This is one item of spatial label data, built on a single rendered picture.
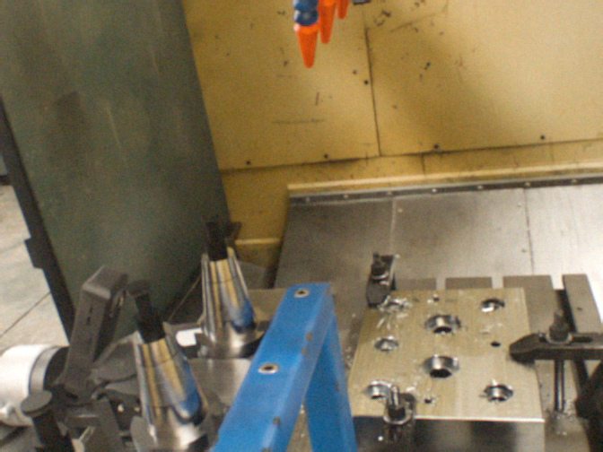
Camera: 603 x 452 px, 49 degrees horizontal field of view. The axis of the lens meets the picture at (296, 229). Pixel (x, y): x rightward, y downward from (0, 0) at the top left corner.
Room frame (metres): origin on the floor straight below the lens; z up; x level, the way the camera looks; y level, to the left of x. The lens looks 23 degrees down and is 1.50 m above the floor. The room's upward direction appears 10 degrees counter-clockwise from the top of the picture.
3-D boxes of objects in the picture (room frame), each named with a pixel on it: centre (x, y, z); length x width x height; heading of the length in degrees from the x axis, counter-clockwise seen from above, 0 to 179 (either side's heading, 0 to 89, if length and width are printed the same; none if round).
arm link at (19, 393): (0.53, 0.27, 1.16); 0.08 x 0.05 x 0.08; 163
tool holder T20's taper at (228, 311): (0.47, 0.07, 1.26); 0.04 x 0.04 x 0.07
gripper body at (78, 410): (0.51, 0.19, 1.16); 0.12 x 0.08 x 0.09; 73
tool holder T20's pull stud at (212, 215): (0.47, 0.06, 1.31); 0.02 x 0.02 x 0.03
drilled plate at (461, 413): (0.73, -0.16, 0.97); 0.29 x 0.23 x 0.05; 162
